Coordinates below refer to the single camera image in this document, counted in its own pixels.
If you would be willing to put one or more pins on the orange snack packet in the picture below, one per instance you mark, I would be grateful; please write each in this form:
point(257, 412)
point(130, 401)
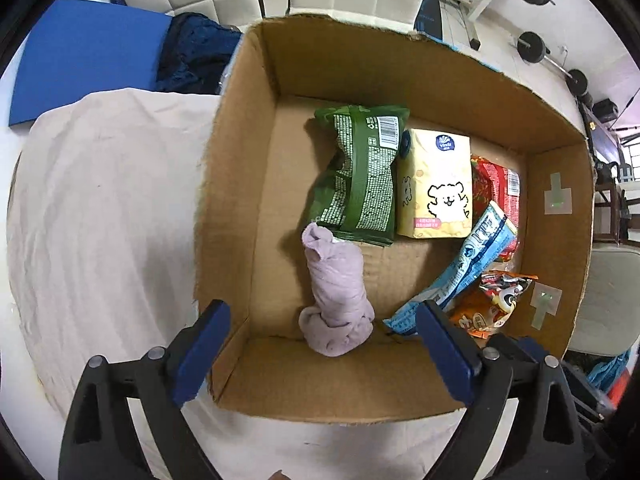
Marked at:
point(495, 300)

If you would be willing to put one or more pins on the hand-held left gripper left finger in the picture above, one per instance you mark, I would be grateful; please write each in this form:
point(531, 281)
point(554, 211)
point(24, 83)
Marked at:
point(200, 350)

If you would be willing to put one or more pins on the blue foam mat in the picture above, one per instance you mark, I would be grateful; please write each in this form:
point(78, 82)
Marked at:
point(85, 55)

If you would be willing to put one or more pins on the blue snack packet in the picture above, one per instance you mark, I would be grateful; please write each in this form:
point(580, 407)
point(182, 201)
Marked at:
point(480, 245)

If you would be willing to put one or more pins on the purple sock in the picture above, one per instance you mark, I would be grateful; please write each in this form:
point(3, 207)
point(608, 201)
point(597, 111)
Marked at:
point(340, 280)

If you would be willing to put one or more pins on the green snack packet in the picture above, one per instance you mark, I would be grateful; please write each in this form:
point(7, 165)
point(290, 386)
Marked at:
point(360, 185)

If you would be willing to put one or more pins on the grey plastic chair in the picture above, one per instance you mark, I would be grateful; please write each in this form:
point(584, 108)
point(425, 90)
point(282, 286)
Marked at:
point(610, 300)

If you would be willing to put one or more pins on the grey tablecloth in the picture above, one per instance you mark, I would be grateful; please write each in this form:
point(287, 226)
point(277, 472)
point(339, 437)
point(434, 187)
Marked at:
point(100, 235)

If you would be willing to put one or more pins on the red snack packet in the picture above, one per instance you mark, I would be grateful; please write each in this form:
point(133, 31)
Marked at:
point(495, 185)

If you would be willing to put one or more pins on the brown wooden chair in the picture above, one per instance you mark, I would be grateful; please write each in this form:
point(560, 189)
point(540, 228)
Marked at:
point(607, 200)

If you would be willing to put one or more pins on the dark blue cloth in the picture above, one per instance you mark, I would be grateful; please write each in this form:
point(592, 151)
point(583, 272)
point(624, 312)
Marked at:
point(200, 55)

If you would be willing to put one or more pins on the black speaker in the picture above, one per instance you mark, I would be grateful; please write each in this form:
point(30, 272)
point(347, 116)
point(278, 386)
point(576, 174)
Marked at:
point(606, 110)

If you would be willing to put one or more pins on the blue bag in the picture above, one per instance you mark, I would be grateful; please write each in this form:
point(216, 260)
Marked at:
point(607, 372)

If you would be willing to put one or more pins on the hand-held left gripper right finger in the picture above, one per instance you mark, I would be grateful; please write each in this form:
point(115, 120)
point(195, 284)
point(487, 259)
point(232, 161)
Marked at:
point(445, 355)

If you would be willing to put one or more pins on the short barbell with black plates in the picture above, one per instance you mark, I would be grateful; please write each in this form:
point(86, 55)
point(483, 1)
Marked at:
point(532, 46)

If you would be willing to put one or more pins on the white bench press rack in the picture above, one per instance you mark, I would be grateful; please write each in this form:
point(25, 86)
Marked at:
point(487, 0)

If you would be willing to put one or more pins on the yellow tissue pack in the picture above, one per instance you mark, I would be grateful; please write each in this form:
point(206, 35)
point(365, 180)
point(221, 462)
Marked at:
point(435, 185)

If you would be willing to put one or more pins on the cardboard box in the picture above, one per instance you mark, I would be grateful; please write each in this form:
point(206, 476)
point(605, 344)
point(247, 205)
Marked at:
point(290, 160)

